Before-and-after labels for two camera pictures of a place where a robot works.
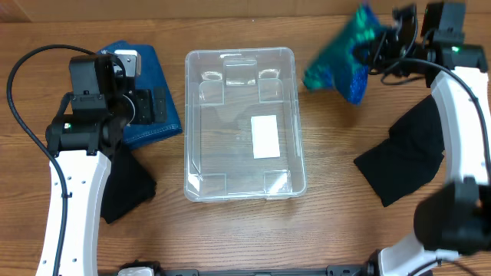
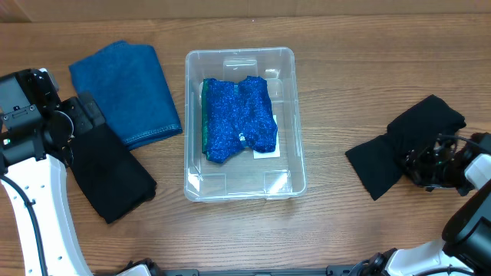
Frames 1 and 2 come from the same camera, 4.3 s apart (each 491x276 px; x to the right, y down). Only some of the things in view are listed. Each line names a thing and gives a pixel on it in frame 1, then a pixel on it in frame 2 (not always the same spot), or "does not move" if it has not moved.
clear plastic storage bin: x=242 y=128 does not move
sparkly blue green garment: x=336 y=67 -> x=236 y=115
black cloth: x=129 y=185 does not move
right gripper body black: x=384 y=52 -> x=429 y=170
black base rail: x=333 y=271 does not move
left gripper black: x=146 y=113 -> x=83 y=123
